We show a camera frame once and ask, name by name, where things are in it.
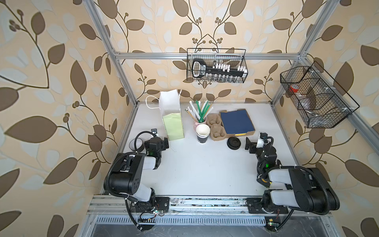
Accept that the right wire basket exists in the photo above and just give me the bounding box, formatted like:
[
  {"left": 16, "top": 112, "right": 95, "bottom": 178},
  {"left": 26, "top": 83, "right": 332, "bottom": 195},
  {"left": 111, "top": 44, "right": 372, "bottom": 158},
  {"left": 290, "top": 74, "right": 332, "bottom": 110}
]
[{"left": 280, "top": 61, "right": 360, "bottom": 128}]

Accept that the white green paper bag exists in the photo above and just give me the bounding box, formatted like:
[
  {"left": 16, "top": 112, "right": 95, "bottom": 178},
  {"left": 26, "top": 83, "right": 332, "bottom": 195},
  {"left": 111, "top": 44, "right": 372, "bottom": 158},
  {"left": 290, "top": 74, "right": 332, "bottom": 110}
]
[{"left": 145, "top": 89, "right": 185, "bottom": 141}]

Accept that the back wire basket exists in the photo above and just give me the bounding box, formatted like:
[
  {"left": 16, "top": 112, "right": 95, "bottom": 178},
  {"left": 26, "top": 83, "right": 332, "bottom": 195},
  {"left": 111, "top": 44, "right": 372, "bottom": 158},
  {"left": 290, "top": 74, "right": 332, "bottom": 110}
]
[{"left": 187, "top": 47, "right": 248, "bottom": 84}]

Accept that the white wrapped straw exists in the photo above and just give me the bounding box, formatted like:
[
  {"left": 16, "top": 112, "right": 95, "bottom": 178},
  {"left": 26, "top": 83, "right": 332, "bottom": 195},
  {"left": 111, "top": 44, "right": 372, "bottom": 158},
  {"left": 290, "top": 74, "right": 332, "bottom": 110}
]
[{"left": 189, "top": 101, "right": 200, "bottom": 122}]

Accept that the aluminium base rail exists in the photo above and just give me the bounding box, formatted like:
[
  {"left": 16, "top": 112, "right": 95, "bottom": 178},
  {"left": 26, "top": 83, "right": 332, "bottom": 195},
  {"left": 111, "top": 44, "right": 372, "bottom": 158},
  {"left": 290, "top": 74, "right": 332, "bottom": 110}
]
[{"left": 86, "top": 195, "right": 332, "bottom": 226}]

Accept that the brown pulp cup carrier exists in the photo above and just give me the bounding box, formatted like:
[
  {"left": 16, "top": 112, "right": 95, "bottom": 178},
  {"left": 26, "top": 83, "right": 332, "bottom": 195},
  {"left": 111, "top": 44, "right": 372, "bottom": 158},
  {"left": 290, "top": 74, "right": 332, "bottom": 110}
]
[{"left": 206, "top": 113, "right": 227, "bottom": 141}]

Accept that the grey tape roll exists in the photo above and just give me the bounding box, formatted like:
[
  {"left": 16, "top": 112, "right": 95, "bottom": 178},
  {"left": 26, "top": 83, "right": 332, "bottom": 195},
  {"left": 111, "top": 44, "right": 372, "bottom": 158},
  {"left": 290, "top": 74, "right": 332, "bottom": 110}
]
[{"left": 136, "top": 141, "right": 145, "bottom": 153}]

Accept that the pink straw holder cup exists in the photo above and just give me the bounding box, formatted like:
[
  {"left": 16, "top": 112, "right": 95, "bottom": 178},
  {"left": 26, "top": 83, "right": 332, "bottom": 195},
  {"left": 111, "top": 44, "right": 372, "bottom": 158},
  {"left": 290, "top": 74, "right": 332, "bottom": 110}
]
[{"left": 193, "top": 117, "right": 207, "bottom": 131}]

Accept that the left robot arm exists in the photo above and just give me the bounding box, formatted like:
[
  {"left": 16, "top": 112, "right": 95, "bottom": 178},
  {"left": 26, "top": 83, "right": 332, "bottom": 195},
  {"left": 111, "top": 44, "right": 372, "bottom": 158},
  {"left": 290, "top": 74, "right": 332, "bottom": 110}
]
[{"left": 104, "top": 129, "right": 169, "bottom": 205}]

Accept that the black plastic cup lid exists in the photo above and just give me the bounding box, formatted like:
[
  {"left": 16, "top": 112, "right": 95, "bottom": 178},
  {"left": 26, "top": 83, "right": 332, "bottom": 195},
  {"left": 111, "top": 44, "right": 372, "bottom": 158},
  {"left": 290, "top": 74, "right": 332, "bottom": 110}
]
[{"left": 227, "top": 137, "right": 241, "bottom": 150}]

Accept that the red item in basket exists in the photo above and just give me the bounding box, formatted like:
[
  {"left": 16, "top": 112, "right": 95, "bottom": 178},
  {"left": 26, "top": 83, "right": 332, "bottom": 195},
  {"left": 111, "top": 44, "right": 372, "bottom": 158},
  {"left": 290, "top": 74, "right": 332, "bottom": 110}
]
[{"left": 289, "top": 84, "right": 300, "bottom": 94}]

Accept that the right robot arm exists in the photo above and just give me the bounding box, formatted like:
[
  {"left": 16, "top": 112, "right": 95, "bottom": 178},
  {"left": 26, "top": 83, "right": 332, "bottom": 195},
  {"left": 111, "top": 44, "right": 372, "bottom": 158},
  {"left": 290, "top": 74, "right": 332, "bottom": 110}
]
[{"left": 245, "top": 132, "right": 341, "bottom": 215}]

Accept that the black paper coffee cup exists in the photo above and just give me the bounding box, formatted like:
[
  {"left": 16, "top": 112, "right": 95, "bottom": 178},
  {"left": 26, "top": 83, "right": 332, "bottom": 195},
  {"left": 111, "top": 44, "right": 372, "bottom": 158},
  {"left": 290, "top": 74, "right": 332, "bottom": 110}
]
[{"left": 196, "top": 124, "right": 210, "bottom": 144}]

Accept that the wire basket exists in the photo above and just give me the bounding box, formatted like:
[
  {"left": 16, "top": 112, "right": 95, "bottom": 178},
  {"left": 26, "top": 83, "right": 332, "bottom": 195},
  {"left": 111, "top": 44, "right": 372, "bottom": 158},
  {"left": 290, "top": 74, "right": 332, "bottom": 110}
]
[
  {"left": 280, "top": 61, "right": 360, "bottom": 128},
  {"left": 187, "top": 47, "right": 248, "bottom": 84}
]

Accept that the black tool in basket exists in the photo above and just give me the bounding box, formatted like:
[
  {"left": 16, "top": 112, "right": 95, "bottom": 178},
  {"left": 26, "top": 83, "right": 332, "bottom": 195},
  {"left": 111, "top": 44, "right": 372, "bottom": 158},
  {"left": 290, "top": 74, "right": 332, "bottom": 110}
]
[{"left": 189, "top": 58, "right": 248, "bottom": 79}]

